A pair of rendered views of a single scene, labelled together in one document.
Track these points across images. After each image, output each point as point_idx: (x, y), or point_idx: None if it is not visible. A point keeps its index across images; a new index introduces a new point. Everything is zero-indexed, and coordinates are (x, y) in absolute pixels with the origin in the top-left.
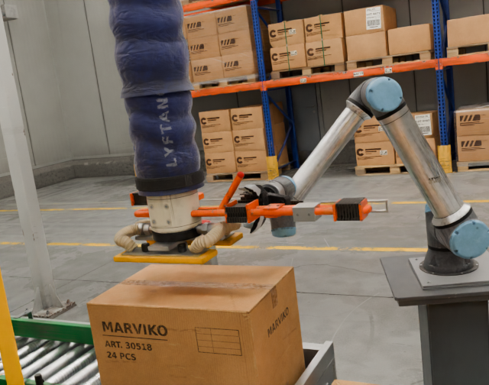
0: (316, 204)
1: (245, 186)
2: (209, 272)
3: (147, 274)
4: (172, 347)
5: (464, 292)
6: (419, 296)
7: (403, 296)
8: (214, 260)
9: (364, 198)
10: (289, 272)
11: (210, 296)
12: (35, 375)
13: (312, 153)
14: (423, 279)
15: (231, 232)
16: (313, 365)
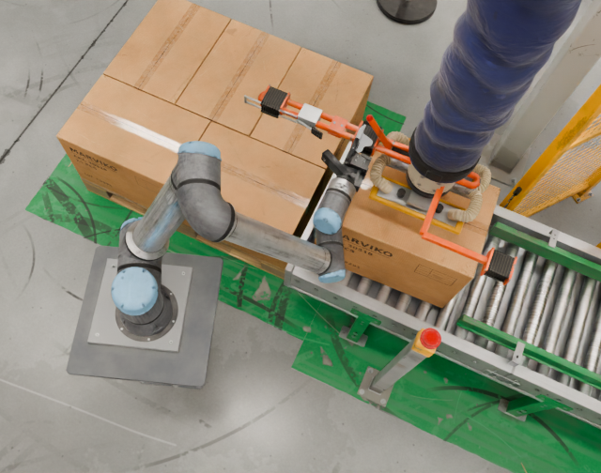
0: (301, 110)
1: (364, 125)
2: (400, 227)
3: (465, 243)
4: None
5: None
6: (200, 255)
7: (214, 258)
8: (410, 345)
9: (262, 100)
10: None
11: (390, 168)
12: (520, 188)
13: (287, 236)
14: (185, 283)
15: (379, 192)
16: (306, 231)
